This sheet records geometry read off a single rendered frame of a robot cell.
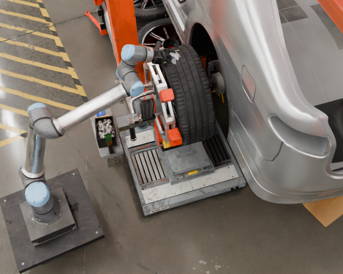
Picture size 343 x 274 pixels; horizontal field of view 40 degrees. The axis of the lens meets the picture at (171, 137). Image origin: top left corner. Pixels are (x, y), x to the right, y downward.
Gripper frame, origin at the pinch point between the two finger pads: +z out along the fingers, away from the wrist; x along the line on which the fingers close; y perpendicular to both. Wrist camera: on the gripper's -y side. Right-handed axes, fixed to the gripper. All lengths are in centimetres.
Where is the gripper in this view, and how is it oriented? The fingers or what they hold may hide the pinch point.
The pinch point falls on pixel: (178, 56)
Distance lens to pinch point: 288.5
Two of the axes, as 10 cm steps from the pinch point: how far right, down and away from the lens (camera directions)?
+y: 3.0, 8.2, -4.9
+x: 4.5, -5.7, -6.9
